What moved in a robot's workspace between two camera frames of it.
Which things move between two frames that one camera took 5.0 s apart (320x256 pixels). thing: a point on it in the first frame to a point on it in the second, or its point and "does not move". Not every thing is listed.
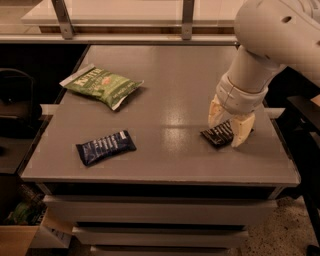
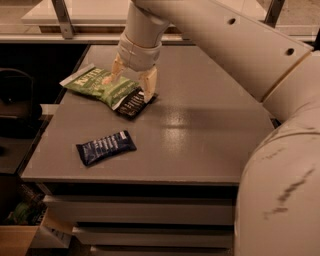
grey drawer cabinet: (122, 161) does not move
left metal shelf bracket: (62, 14) does not move
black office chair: (18, 112) does not move
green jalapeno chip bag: (98, 83) does not move
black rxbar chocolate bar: (221, 133) to (134, 104)
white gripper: (237, 97) to (137, 56)
